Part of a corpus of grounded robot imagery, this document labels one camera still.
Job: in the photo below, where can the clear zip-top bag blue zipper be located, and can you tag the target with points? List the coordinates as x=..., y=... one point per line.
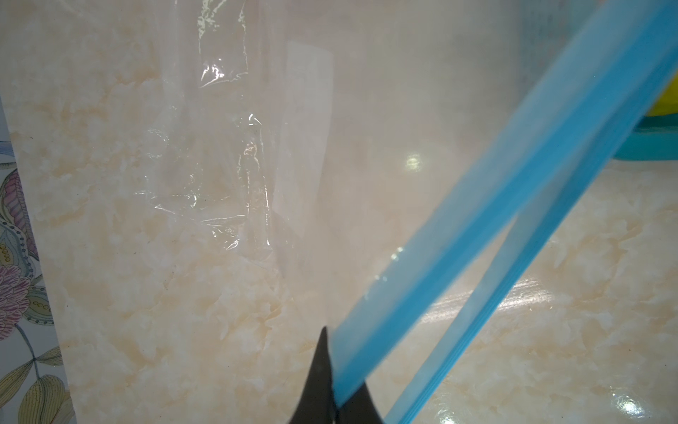
x=401, y=163

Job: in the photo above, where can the yellow mango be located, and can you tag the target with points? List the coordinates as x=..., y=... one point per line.
x=667, y=103

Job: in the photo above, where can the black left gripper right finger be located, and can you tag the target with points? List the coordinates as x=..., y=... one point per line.
x=359, y=409

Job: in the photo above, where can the teal plastic basket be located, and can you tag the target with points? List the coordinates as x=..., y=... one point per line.
x=654, y=139

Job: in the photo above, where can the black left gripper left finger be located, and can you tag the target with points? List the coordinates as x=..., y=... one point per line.
x=316, y=404

